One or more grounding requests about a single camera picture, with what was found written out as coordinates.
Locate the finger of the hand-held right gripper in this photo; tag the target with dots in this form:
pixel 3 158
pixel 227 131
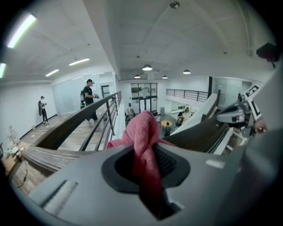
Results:
pixel 225 118
pixel 237 108

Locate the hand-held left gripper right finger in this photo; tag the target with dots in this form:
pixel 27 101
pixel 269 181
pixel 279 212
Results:
pixel 199 187

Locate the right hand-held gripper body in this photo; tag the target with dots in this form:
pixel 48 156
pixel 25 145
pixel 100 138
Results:
pixel 255 108

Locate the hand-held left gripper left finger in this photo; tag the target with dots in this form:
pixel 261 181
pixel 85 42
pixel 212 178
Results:
pixel 88 198

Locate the dark wooden handrail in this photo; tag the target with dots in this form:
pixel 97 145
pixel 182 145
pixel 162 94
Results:
pixel 66 125

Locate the pink cloth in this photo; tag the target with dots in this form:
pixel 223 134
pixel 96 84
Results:
pixel 143 132

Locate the black metal balcony railing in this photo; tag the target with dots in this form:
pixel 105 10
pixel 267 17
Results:
pixel 188 95

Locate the person's right hand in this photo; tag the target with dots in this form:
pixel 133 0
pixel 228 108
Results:
pixel 261 126

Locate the person's white shirt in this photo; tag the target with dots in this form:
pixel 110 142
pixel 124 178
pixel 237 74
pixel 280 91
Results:
pixel 271 103

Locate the white staircase balustrade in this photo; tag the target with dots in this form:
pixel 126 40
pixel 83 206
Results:
pixel 199 112

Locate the gray tall bin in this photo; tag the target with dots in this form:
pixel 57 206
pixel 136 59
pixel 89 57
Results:
pixel 162 110

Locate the glass entrance doors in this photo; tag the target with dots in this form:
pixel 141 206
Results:
pixel 143 97

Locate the light wooden table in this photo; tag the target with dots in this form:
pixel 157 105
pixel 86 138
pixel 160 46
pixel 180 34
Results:
pixel 11 163

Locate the pile of clear plastic items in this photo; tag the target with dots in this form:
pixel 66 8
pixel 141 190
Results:
pixel 12 141

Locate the white coats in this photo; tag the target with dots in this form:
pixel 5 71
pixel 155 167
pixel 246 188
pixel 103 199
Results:
pixel 130 112

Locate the frosted glass partition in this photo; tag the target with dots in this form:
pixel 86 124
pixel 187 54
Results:
pixel 73 95

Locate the group of ceiling tube lights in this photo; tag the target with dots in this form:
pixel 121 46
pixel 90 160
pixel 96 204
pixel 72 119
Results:
pixel 22 29

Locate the black head camera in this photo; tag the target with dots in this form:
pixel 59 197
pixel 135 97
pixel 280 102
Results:
pixel 267 53

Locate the round metal ceiling mount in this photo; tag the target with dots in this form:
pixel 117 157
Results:
pixel 174 4

